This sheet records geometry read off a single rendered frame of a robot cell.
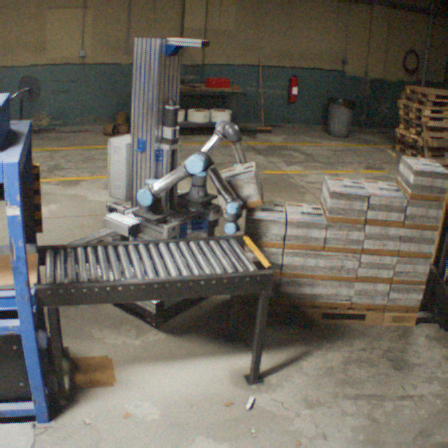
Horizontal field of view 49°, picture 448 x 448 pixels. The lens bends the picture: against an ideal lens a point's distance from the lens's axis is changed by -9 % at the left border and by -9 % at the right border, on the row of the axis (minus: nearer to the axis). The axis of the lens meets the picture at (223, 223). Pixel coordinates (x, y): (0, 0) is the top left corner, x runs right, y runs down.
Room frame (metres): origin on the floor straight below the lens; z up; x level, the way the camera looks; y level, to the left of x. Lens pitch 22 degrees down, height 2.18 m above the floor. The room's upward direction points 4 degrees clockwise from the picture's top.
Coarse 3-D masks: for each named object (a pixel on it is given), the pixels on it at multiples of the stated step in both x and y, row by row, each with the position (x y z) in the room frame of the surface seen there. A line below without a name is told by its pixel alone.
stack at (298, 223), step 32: (256, 224) 3.51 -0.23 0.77; (288, 224) 3.51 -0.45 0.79; (320, 224) 3.50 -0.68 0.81; (352, 224) 3.50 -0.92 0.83; (256, 256) 3.51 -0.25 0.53; (288, 256) 3.51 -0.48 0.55; (320, 256) 3.50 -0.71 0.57; (352, 256) 3.49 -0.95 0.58; (384, 256) 3.49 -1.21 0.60; (288, 288) 3.51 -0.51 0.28; (320, 288) 3.50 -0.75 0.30; (352, 288) 3.50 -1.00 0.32; (384, 288) 3.49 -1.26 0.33; (288, 320) 3.51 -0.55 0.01; (320, 320) 3.50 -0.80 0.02; (352, 320) 3.51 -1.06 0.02
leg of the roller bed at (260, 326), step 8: (264, 296) 2.72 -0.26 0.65; (264, 304) 2.73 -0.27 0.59; (264, 312) 2.73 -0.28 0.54; (264, 320) 2.73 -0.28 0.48; (256, 328) 2.74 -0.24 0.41; (264, 328) 2.73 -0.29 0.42; (256, 336) 2.73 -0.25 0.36; (264, 336) 2.73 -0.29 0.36; (256, 344) 2.72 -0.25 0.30; (256, 352) 2.72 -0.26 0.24; (256, 360) 2.72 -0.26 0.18; (256, 368) 2.73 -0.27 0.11; (256, 376) 2.73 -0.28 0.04
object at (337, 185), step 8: (328, 184) 3.65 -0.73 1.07; (336, 184) 3.67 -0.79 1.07; (344, 184) 3.69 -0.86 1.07; (352, 184) 3.70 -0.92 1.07; (360, 184) 3.72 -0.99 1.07; (336, 192) 3.49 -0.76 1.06; (344, 192) 3.49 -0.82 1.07; (352, 192) 3.51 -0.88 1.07; (360, 192) 3.53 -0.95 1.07; (368, 192) 3.54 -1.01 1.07
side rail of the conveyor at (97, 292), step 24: (48, 288) 2.35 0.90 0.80; (72, 288) 2.39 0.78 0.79; (96, 288) 2.43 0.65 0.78; (120, 288) 2.47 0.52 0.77; (144, 288) 2.51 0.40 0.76; (168, 288) 2.55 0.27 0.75; (192, 288) 2.59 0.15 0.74; (216, 288) 2.63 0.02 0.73; (240, 288) 2.68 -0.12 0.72; (264, 288) 2.72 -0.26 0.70
